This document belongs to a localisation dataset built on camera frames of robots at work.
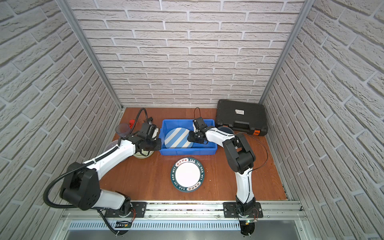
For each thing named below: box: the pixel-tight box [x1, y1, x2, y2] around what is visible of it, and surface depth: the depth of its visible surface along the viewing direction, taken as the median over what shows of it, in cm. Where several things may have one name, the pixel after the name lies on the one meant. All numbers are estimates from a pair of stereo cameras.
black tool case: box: [215, 99, 268, 136], surface depth 108 cm
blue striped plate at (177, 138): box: [164, 127, 194, 149], surface depth 101 cm
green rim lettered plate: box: [170, 157, 205, 193], surface depth 85 cm
